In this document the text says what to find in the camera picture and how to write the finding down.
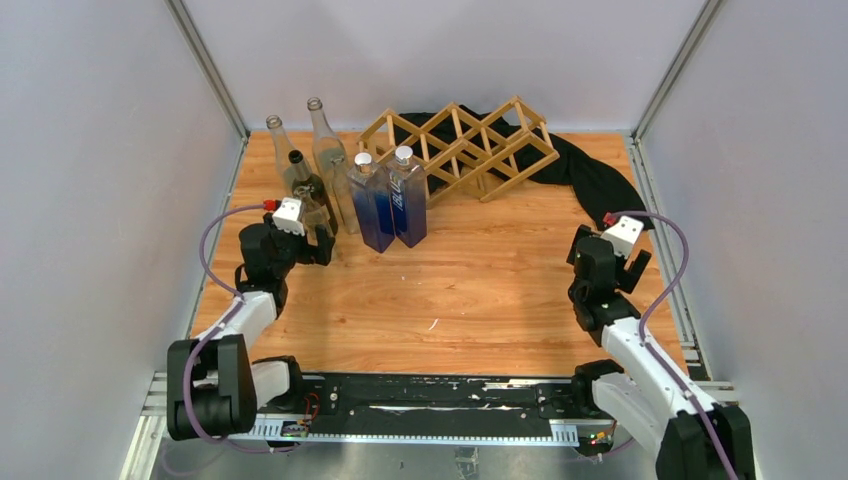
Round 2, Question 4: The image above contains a clear blue labelled bottle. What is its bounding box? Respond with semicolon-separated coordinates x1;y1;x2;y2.
387;146;427;248

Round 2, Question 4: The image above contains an aluminium rail frame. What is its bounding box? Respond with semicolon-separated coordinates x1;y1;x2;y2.
119;372;763;480

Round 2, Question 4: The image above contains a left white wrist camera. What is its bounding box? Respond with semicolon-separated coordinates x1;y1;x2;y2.
272;197;306;237

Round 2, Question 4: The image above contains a small clear glass bottle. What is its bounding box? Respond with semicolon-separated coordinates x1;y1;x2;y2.
293;187;329;248

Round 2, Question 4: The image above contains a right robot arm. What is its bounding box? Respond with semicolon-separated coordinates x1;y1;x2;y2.
567;216;756;479

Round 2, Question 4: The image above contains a wooden lattice wine rack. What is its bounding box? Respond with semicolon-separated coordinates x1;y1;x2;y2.
356;96;559;208

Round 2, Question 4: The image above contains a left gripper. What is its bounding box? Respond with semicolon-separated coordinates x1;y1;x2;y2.
263;214;334;278

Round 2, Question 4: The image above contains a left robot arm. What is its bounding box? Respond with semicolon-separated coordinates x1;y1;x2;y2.
166;219;335;441

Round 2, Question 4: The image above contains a black cloth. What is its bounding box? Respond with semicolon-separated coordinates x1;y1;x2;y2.
399;112;646;229

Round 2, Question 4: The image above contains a clear bottle white label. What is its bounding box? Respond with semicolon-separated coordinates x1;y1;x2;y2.
266;114;296;193

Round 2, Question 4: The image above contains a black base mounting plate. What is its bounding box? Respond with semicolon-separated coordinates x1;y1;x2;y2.
241;372;639;440

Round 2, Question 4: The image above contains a dark green wine bottle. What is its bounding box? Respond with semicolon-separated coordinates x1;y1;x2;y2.
288;149;338;236

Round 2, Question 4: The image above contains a slim clear glass bottle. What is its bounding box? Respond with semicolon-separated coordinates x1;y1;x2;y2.
330;153;360;235

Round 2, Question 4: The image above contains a clear bottle black label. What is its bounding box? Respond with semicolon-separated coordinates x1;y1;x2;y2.
307;97;349;194

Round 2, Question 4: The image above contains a clear bottle blue label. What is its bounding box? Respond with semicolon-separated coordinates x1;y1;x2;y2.
347;152;395;253

